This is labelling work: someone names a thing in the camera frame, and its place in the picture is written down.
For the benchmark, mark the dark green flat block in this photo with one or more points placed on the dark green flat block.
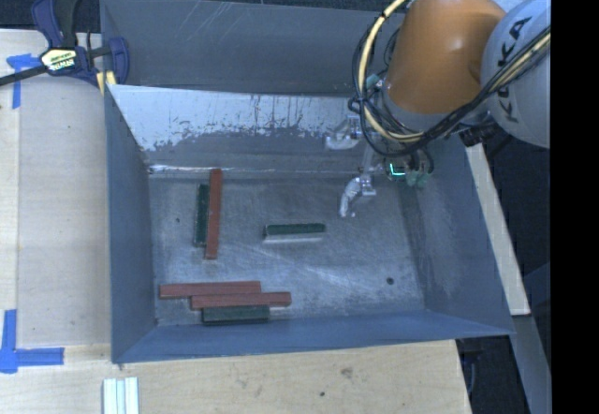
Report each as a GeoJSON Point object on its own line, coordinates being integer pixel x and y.
{"type": "Point", "coordinates": [201, 215]}
{"type": "Point", "coordinates": [295, 229]}
{"type": "Point", "coordinates": [236, 314]}

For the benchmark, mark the red-brown flat block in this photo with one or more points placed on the red-brown flat block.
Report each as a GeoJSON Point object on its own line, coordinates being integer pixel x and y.
{"type": "Point", "coordinates": [206, 289]}
{"type": "Point", "coordinates": [243, 300]}
{"type": "Point", "coordinates": [214, 215]}

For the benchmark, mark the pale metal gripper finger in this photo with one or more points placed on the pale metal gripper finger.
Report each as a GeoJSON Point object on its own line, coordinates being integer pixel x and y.
{"type": "Point", "coordinates": [340, 139]}
{"type": "Point", "coordinates": [352, 195]}

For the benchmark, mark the grey metal bin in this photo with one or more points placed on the grey metal bin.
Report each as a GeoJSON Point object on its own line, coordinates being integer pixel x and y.
{"type": "Point", "coordinates": [299, 262]}

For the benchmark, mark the black cylinder on white bracket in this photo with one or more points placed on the black cylinder on white bracket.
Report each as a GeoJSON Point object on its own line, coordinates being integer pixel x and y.
{"type": "Point", "coordinates": [476, 135]}

